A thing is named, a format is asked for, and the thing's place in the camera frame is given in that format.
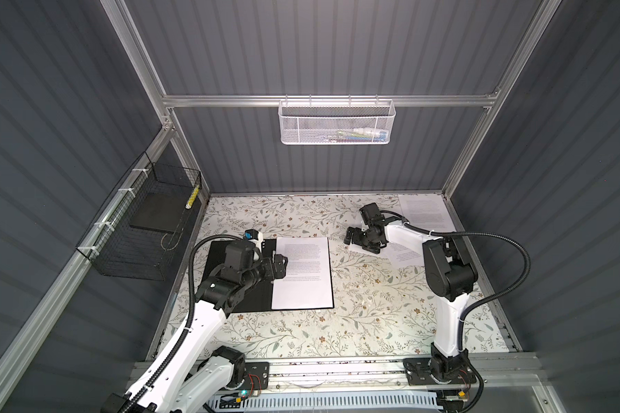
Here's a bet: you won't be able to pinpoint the black clip folder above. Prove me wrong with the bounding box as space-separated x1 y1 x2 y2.
194 237 335 316

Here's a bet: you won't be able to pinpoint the printed paper sheet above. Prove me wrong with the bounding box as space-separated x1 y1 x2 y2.
348 224 432 269
399 194 456 232
271 237 334 311

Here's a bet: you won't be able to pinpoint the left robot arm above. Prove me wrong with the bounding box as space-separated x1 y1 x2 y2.
100 232 289 412

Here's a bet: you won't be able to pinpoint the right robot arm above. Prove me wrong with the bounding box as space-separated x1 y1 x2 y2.
344 203 478 384

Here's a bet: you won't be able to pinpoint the yellow marker pen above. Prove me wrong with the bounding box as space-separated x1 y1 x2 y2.
185 185 200 210

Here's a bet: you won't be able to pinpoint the black pad in basket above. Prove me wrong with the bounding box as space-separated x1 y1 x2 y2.
129 193 189 234

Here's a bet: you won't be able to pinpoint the pens in white basket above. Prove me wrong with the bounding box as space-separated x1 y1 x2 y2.
315 127 389 144

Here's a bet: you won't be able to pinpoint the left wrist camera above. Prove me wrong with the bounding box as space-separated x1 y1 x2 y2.
243 229 265 250

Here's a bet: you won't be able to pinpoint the black wire basket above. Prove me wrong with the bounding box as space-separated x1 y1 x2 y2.
77 154 203 282

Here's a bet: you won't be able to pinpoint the white wire mesh basket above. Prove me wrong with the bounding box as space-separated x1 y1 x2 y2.
277 97 396 146

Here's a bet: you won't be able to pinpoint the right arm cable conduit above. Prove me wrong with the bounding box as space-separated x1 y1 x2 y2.
381 208 532 357

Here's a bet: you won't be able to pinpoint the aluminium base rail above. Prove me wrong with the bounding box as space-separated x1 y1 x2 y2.
241 352 556 404

